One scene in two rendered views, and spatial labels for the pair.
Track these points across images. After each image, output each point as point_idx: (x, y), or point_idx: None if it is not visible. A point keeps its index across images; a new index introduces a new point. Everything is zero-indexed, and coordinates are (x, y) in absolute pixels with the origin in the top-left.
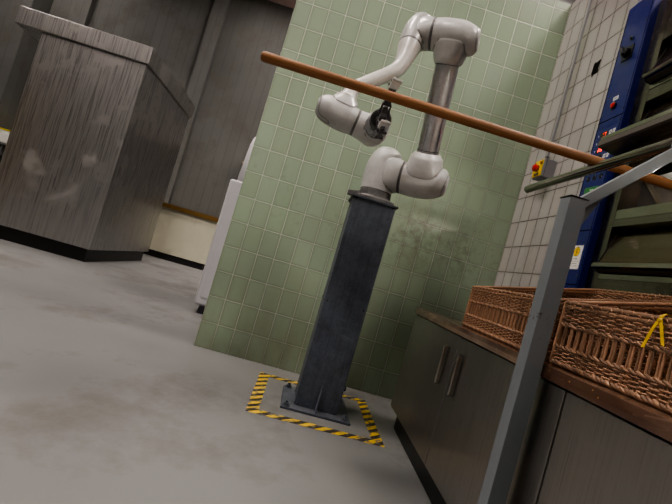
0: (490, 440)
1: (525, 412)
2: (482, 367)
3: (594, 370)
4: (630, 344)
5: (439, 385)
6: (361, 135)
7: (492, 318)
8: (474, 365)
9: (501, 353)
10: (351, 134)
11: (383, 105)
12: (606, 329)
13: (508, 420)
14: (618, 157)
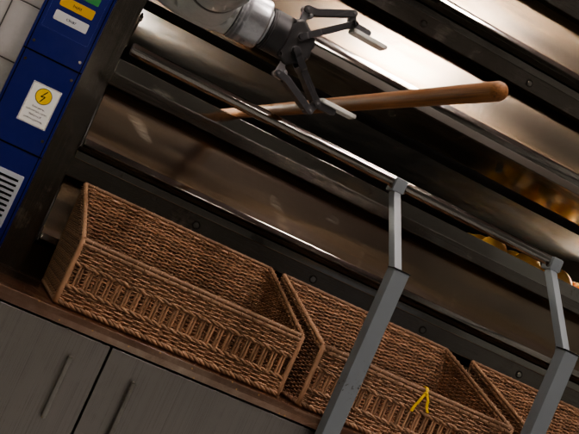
0: None
1: None
2: (195, 406)
3: (355, 419)
4: (392, 402)
5: (46, 419)
6: (217, 21)
7: (163, 320)
8: (171, 401)
9: (247, 398)
10: (209, 11)
11: (309, 28)
12: (373, 387)
13: None
14: (330, 147)
